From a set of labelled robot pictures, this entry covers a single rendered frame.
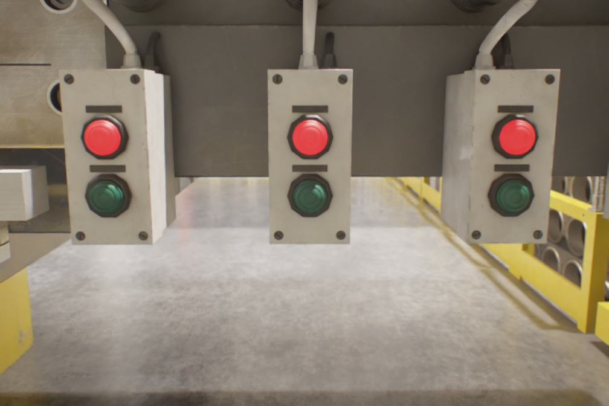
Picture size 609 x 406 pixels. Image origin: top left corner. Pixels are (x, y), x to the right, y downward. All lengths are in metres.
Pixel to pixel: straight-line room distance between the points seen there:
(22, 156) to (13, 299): 1.05
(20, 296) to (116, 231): 1.26
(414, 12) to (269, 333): 1.29
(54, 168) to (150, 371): 0.97
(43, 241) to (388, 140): 0.76
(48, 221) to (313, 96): 0.38
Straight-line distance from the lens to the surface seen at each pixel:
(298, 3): 0.51
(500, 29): 0.50
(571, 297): 1.94
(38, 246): 1.08
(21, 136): 0.62
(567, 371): 1.65
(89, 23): 0.59
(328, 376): 1.46
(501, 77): 0.46
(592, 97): 0.59
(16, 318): 1.71
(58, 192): 0.66
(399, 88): 0.52
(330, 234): 0.44
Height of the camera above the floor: 0.74
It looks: 9 degrees down
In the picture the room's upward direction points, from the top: straight up
